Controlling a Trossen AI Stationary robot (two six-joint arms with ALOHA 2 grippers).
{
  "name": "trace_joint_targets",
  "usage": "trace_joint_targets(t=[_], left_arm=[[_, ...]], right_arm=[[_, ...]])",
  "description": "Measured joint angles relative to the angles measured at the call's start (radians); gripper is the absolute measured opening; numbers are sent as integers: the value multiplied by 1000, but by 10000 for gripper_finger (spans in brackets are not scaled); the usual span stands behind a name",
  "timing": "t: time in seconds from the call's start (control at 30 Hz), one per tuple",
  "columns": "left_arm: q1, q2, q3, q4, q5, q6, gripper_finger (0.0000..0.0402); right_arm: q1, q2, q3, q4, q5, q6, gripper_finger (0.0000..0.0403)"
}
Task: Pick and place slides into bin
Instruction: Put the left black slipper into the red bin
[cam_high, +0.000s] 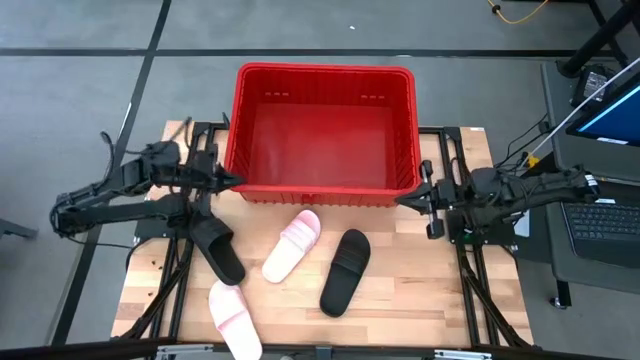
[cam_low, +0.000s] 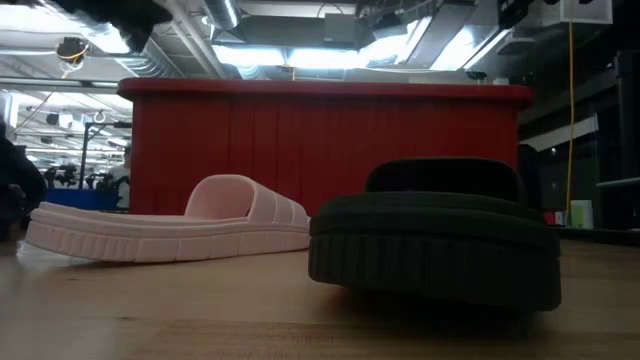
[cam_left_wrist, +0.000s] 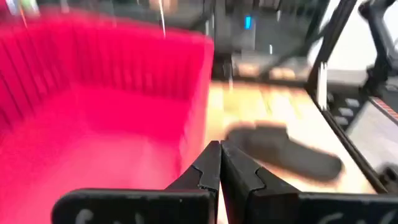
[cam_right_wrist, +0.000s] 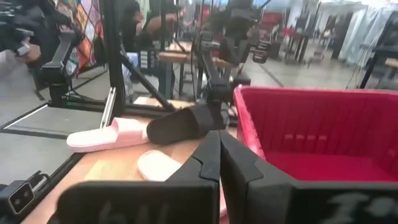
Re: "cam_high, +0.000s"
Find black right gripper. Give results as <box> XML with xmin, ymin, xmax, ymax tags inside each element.
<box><xmin>394</xmin><ymin>158</ymin><xmax>469</xmax><ymax>240</ymax></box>

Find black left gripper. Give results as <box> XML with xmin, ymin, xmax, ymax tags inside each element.
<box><xmin>185</xmin><ymin>144</ymin><xmax>247</xmax><ymax>217</ymax></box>

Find black rubber slide sandal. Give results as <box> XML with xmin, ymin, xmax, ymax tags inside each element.
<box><xmin>318</xmin><ymin>228</ymin><xmax>372</xmax><ymax>319</ymax></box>
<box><xmin>188</xmin><ymin>210</ymin><xmax>247</xmax><ymax>287</ymax></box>

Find pink rubber slide sandal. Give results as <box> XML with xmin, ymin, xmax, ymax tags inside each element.
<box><xmin>261</xmin><ymin>209</ymin><xmax>322</xmax><ymax>285</ymax></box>
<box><xmin>207</xmin><ymin>279</ymin><xmax>264</xmax><ymax>360</ymax></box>

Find red plastic bin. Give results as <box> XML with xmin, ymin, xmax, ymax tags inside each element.
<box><xmin>223</xmin><ymin>61</ymin><xmax>424</xmax><ymax>209</ymax></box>

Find white paper sheet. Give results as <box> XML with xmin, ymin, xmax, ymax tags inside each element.
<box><xmin>512</xmin><ymin>208</ymin><xmax>532</xmax><ymax>239</ymax></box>

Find thin white rod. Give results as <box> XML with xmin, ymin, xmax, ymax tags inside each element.
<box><xmin>518</xmin><ymin>55</ymin><xmax>640</xmax><ymax>170</ymax></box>

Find black laptop keyboard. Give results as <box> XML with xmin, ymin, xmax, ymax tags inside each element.
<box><xmin>559</xmin><ymin>195</ymin><xmax>640</xmax><ymax>270</ymax></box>

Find black power adapter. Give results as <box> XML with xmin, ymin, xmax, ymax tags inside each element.
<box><xmin>571</xmin><ymin>63</ymin><xmax>617</xmax><ymax>107</ymax></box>

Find monitor with blue screen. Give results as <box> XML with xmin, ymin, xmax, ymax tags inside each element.
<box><xmin>564</xmin><ymin>72</ymin><xmax>640</xmax><ymax>147</ymax></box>

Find grey furniture foot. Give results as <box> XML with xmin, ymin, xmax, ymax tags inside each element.
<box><xmin>0</xmin><ymin>218</ymin><xmax>39</xmax><ymax>241</ymax></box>

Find black stand pole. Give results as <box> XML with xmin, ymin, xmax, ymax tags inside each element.
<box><xmin>556</xmin><ymin>0</ymin><xmax>640</xmax><ymax>79</ymax></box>

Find black aluminium frame struts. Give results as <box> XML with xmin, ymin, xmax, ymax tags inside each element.
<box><xmin>117</xmin><ymin>119</ymin><xmax>230</xmax><ymax>346</ymax></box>
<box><xmin>418</xmin><ymin>125</ymin><xmax>531</xmax><ymax>347</ymax></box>

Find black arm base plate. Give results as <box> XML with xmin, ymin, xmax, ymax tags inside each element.
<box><xmin>133</xmin><ymin>197</ymin><xmax>207</xmax><ymax>240</ymax></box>
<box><xmin>446</xmin><ymin>208</ymin><xmax>519</xmax><ymax>247</ymax></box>

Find black cable bundle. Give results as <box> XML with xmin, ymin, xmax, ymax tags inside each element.
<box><xmin>494</xmin><ymin>113</ymin><xmax>551</xmax><ymax>171</ymax></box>

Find silver metal bracket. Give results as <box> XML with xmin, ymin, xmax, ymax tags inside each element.
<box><xmin>155</xmin><ymin>343</ymin><xmax>215</xmax><ymax>360</ymax></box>
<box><xmin>433</xmin><ymin>348</ymin><xmax>494</xmax><ymax>360</ymax></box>

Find yellow cable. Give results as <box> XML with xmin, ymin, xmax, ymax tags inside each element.
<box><xmin>487</xmin><ymin>0</ymin><xmax>550</xmax><ymax>26</ymax></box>

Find black frame beam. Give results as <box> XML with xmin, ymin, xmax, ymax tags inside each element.
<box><xmin>0</xmin><ymin>337</ymin><xmax>640</xmax><ymax>360</ymax></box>

